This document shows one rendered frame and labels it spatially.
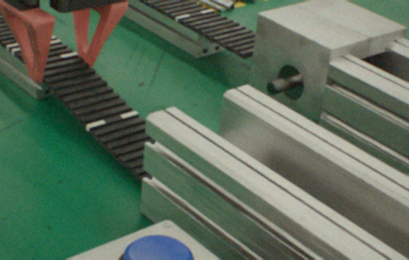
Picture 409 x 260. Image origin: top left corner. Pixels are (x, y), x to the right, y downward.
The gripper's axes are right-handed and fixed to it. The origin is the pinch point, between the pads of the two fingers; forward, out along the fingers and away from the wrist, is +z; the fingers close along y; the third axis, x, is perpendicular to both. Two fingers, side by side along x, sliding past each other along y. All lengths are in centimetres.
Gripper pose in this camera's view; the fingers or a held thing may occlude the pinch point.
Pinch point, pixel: (61, 65)
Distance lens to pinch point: 81.8
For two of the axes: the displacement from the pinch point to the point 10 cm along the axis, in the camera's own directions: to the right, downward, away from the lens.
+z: -0.9, 8.7, 4.8
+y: 7.6, -2.6, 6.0
